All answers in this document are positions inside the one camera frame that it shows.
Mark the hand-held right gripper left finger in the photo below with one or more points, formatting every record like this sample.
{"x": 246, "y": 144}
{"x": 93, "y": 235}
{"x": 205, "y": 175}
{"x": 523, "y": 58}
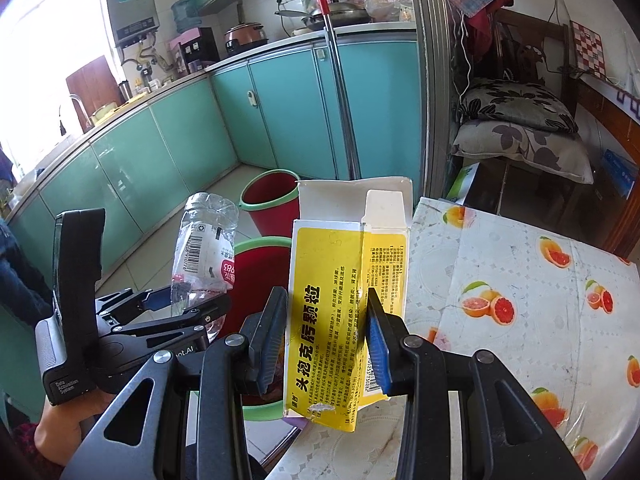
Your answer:
{"x": 267, "y": 350}

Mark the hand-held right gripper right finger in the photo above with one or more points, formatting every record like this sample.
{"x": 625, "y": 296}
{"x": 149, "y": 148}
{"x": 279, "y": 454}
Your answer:
{"x": 380, "y": 355}

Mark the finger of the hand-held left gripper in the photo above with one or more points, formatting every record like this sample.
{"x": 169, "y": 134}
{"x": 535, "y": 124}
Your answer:
{"x": 195, "y": 317}
{"x": 145, "y": 301}

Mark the yellow cardboard box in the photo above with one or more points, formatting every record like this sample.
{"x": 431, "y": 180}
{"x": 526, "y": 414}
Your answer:
{"x": 330, "y": 320}

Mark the clear plastic bottle pink label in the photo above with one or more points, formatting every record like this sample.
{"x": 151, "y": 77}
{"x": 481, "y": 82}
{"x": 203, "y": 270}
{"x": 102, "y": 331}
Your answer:
{"x": 205, "y": 255}

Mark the red bucket green rim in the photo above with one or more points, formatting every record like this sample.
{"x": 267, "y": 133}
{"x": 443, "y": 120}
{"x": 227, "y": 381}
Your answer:
{"x": 270, "y": 195}
{"x": 260, "y": 265}

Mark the person's left forearm knit sleeve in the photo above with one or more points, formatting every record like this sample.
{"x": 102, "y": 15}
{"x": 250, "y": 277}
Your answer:
{"x": 30, "y": 452}

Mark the person's left hand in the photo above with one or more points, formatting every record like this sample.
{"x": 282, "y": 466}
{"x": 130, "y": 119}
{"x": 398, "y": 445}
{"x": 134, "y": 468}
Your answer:
{"x": 62, "y": 425}

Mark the person's dark clothing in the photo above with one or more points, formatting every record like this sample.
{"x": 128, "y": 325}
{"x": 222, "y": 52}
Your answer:
{"x": 20, "y": 260}

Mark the fruit print tablecloth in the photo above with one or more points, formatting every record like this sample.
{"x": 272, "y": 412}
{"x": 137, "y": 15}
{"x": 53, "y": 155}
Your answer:
{"x": 510, "y": 310}

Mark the green white carton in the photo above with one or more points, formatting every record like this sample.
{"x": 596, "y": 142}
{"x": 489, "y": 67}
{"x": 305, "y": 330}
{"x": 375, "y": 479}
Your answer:
{"x": 462, "y": 180}

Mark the metal faucet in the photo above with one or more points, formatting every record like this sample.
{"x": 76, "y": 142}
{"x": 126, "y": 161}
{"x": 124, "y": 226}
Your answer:
{"x": 75, "y": 110}

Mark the wooden cutting board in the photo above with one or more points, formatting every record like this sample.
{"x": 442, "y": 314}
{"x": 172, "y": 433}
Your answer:
{"x": 92, "y": 85}

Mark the teal kitchen cabinets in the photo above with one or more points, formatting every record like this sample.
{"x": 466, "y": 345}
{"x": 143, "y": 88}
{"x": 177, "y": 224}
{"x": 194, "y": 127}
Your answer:
{"x": 285, "y": 110}

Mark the light floral cushion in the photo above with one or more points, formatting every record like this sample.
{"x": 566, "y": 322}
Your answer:
{"x": 525, "y": 150}

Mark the pink black water dispenser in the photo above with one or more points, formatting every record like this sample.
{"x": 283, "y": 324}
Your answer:
{"x": 192, "y": 50}

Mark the red broom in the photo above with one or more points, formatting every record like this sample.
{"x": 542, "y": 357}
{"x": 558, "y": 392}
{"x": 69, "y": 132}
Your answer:
{"x": 340, "y": 85}

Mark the dark floral pillow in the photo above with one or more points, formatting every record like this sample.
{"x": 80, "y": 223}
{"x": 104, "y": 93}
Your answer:
{"x": 515, "y": 105}

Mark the brown rice cooker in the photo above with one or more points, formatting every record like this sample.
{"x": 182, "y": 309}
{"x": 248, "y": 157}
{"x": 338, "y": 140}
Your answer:
{"x": 245, "y": 35}

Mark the blue water jug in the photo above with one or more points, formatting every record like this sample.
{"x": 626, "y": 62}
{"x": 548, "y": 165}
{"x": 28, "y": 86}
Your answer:
{"x": 186, "y": 15}

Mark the silver water heater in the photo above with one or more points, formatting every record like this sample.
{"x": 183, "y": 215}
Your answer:
{"x": 132, "y": 10}

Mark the metal wok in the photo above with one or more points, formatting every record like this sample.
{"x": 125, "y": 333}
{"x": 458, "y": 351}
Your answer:
{"x": 330, "y": 12}

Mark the wooden chair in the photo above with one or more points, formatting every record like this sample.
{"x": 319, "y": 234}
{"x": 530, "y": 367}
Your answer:
{"x": 535, "y": 45}

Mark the red hanging garment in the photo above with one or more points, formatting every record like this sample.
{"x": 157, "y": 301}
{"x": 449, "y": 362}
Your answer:
{"x": 487, "y": 15}

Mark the red white checkered board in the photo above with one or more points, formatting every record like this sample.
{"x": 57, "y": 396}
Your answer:
{"x": 587, "y": 50}

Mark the aluminium door frame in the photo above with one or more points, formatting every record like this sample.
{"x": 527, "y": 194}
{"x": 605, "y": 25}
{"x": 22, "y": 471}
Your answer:
{"x": 435, "y": 85}

